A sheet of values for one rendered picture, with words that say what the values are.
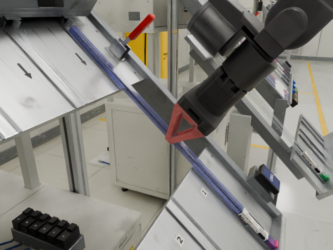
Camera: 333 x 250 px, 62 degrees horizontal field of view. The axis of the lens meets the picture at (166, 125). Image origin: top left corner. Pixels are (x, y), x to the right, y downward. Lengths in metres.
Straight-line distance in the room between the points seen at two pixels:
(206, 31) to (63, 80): 0.21
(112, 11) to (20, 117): 1.20
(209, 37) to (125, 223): 0.49
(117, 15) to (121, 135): 0.65
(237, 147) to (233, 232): 0.42
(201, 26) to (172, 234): 0.27
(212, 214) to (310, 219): 1.43
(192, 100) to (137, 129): 1.19
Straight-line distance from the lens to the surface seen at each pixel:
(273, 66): 0.39
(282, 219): 0.58
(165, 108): 0.55
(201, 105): 0.40
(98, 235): 0.70
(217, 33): 0.39
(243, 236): 0.49
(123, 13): 1.47
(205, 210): 0.45
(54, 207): 0.81
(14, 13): 0.46
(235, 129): 0.84
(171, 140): 0.46
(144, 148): 1.59
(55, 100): 0.39
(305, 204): 1.97
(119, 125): 1.62
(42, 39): 0.48
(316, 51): 7.96
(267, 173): 0.58
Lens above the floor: 1.09
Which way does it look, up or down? 22 degrees down
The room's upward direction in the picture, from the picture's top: straight up
